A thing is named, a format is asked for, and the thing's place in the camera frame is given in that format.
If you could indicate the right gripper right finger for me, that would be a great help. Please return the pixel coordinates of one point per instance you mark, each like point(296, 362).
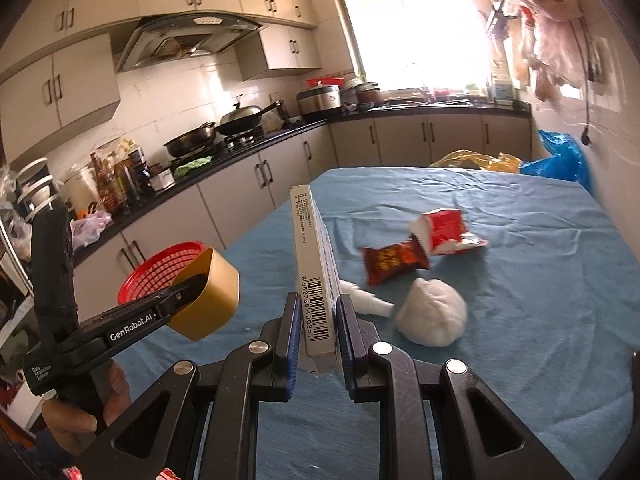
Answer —
point(378, 372)

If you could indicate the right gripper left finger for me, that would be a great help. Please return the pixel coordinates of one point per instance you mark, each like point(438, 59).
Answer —
point(261, 371)

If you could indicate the white spray bottle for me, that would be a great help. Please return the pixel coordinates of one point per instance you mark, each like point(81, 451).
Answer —
point(364, 302)

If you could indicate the yellow round container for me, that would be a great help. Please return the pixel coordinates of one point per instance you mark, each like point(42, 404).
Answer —
point(214, 299)

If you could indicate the white paper ball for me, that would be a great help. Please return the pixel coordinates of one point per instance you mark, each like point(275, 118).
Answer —
point(433, 314)

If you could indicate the thin white medicine box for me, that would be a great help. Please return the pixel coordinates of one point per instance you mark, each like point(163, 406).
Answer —
point(318, 282)

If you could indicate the dark red snack packet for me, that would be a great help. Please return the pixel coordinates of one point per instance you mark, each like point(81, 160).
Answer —
point(385, 263)

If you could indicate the red mesh waste basket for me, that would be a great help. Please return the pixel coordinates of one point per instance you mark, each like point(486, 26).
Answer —
point(158, 271)

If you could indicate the red white wrapper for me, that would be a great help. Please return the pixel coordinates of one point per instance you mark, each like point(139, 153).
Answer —
point(443, 232)

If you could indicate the left hand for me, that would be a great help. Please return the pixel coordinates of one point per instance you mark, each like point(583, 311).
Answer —
point(68, 423)

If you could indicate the white plastic bag on counter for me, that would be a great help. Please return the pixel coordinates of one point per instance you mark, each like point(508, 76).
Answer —
point(88, 230)

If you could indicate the blue tablecloth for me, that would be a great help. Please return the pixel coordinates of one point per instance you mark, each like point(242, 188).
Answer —
point(547, 314)

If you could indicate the black countertop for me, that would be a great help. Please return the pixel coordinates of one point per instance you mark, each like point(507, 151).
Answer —
point(171, 215)

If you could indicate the green cloth on counter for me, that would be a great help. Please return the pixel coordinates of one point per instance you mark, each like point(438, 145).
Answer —
point(184, 169)

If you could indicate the black frying pan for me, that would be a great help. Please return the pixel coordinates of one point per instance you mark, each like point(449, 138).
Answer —
point(191, 140)

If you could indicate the yellow plastic bag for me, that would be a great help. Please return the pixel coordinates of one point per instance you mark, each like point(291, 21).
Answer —
point(466, 159)

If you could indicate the black wok with lid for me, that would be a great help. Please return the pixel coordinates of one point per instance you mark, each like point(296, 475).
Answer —
point(243, 118)

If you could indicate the silver rice cooker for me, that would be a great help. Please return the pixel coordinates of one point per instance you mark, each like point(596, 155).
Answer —
point(319, 99)

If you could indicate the blue plastic bag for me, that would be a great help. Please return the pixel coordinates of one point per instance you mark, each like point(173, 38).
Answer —
point(566, 160)

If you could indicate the range hood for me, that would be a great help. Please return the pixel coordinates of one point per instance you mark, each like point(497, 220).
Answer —
point(175, 36)

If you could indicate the window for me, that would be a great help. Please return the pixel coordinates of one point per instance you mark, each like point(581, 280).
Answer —
point(433, 44)

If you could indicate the hanging bags on wall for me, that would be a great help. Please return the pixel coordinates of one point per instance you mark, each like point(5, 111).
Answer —
point(556, 46)

